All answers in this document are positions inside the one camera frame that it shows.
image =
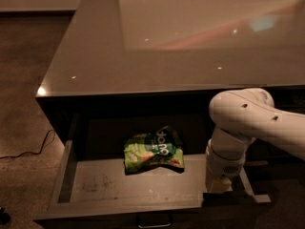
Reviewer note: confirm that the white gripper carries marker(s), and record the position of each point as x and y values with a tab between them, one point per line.
223	165

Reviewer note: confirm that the grey drawer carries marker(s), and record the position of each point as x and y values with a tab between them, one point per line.
93	190

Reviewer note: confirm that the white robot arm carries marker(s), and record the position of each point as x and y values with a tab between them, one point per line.
240	118

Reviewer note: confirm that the dark cabinet with glossy top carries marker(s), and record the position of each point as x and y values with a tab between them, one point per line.
125	58

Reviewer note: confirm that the green snack bag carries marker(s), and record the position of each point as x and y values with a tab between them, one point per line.
164	148

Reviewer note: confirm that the black plug on floor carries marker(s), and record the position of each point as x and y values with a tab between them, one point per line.
4	216

